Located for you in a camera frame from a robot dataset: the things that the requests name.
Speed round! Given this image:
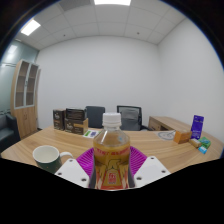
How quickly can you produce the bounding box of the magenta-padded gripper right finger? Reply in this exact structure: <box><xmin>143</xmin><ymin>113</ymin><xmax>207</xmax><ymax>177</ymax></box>
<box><xmin>129</xmin><ymin>145</ymin><xmax>172</xmax><ymax>188</ymax></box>

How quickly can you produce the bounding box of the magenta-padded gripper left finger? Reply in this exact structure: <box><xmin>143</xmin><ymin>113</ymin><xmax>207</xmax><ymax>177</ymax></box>
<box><xmin>55</xmin><ymin>147</ymin><xmax>98</xmax><ymax>189</ymax></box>

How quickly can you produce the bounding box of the yellow-labelled tea drink bottle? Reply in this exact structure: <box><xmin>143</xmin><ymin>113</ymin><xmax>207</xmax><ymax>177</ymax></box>
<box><xmin>89</xmin><ymin>112</ymin><xmax>136</xmax><ymax>191</ymax></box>

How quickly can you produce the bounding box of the green and white mug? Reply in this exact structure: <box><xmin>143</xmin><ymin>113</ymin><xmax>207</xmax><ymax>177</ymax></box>
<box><xmin>32</xmin><ymin>144</ymin><xmax>74</xmax><ymax>175</ymax></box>

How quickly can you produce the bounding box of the white printed leaflet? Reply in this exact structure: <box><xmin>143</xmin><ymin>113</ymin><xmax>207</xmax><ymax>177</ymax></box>
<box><xmin>82</xmin><ymin>129</ymin><xmax>101</xmax><ymax>139</ymax></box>

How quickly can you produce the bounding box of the brown gold-printed box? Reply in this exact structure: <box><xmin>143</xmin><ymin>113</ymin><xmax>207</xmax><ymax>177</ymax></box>
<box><xmin>64</xmin><ymin>117</ymin><xmax>90</xmax><ymax>136</ymax></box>

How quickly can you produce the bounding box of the orange cardboard box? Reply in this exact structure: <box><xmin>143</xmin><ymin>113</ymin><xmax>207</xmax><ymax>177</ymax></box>
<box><xmin>173</xmin><ymin>129</ymin><xmax>193</xmax><ymax>145</ymax></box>

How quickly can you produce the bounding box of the wooden side desk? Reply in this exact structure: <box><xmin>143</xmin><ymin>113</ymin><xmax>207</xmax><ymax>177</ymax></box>
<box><xmin>147</xmin><ymin>115</ymin><xmax>194</xmax><ymax>133</ymax></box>

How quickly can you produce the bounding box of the small beige box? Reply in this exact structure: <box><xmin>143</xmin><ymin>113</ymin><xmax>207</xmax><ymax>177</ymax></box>
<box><xmin>188</xmin><ymin>137</ymin><xmax>203</xmax><ymax>149</ymax></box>

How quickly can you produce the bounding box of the tall dark brown box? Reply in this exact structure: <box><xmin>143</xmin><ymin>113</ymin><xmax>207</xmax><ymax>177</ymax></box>
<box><xmin>52</xmin><ymin>108</ymin><xmax>67</xmax><ymax>131</ymax></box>

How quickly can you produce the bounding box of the small light blue packet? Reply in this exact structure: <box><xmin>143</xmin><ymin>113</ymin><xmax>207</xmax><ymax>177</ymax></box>
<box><xmin>197</xmin><ymin>145</ymin><xmax>208</xmax><ymax>155</ymax></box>

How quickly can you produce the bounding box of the black mesh office chair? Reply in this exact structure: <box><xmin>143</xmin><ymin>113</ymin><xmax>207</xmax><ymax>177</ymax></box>
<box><xmin>116</xmin><ymin>105</ymin><xmax>149</xmax><ymax>132</ymax></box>

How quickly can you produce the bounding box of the grey padded office chair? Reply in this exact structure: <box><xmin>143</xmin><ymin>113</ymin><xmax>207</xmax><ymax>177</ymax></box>
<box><xmin>85</xmin><ymin>105</ymin><xmax>106</xmax><ymax>129</ymax></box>

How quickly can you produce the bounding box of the green packet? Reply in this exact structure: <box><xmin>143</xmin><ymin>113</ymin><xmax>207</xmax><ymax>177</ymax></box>
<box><xmin>198</xmin><ymin>136</ymin><xmax>212</xmax><ymax>150</ymax></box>

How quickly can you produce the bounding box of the standing purple box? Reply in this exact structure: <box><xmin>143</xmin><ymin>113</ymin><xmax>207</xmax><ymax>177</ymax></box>
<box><xmin>190</xmin><ymin>114</ymin><xmax>205</xmax><ymax>140</ymax></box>

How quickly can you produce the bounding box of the wooden glass-door shelf cabinet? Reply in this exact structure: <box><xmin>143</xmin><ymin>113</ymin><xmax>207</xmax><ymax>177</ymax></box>
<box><xmin>10</xmin><ymin>59</ymin><xmax>42</xmax><ymax>140</ymax></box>

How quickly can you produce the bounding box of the black leather sofa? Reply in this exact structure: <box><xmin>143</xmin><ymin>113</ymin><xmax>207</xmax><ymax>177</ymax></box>
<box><xmin>0</xmin><ymin>113</ymin><xmax>21</xmax><ymax>154</ymax></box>

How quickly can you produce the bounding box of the square ceiling light panel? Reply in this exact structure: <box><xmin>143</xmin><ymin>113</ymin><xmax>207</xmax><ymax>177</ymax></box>
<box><xmin>20</xmin><ymin>18</ymin><xmax>42</xmax><ymax>37</ymax></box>
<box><xmin>93</xmin><ymin>0</ymin><xmax>132</xmax><ymax>6</ymax></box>

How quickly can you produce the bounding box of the ceiling air vent grille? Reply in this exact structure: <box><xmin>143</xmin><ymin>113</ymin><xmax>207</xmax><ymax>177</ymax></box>
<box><xmin>58</xmin><ymin>0</ymin><xmax>96</xmax><ymax>12</ymax></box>

